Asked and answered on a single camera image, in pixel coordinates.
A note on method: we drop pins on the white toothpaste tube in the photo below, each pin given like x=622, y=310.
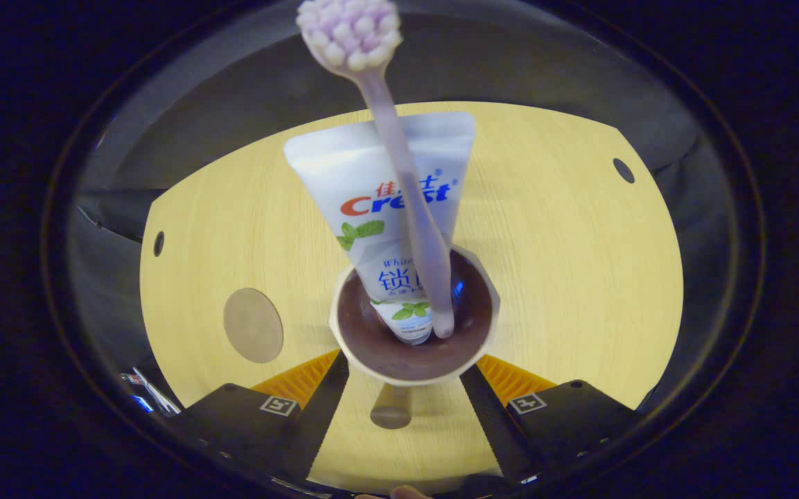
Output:
x=344, y=180

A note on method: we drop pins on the beige cup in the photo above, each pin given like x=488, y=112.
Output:
x=371, y=346

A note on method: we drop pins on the white blue-edged object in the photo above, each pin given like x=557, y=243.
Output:
x=153, y=395

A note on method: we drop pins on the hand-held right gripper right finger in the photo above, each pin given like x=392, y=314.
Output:
x=493, y=430

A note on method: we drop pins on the pink toothbrush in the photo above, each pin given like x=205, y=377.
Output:
x=399, y=152

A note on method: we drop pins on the wooden desktop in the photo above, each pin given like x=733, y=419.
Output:
x=565, y=277

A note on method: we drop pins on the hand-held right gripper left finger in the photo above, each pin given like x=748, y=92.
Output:
x=316, y=416

